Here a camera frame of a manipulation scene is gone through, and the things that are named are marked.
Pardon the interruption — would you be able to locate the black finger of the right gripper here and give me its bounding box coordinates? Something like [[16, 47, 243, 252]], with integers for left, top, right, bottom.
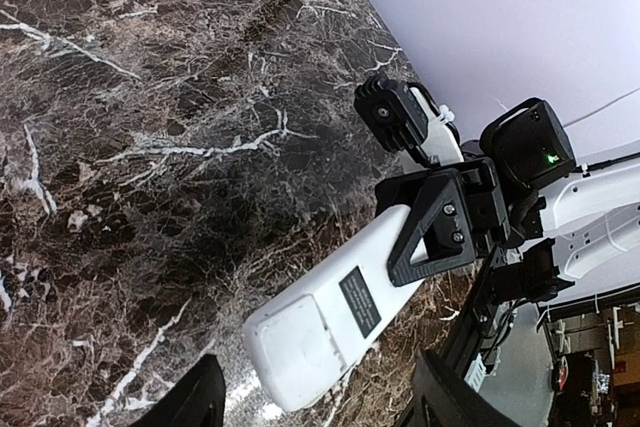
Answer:
[[385, 168, 475, 287]]

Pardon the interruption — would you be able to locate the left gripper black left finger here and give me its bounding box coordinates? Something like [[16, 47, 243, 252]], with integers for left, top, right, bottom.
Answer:
[[147, 354, 225, 426]]

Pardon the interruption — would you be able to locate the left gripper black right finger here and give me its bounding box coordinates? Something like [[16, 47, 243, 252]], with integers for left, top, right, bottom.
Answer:
[[399, 350, 510, 427]]

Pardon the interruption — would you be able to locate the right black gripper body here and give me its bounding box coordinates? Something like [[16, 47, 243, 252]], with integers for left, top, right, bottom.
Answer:
[[375, 157, 511, 259]]

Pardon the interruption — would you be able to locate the white battery cover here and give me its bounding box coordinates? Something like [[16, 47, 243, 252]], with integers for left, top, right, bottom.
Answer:
[[244, 295, 345, 412]]

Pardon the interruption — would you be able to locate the white red remote control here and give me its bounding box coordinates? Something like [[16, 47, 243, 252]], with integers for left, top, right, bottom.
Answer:
[[247, 205, 419, 382]]

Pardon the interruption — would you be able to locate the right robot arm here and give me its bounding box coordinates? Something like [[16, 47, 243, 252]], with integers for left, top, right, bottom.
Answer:
[[375, 98, 639, 374]]

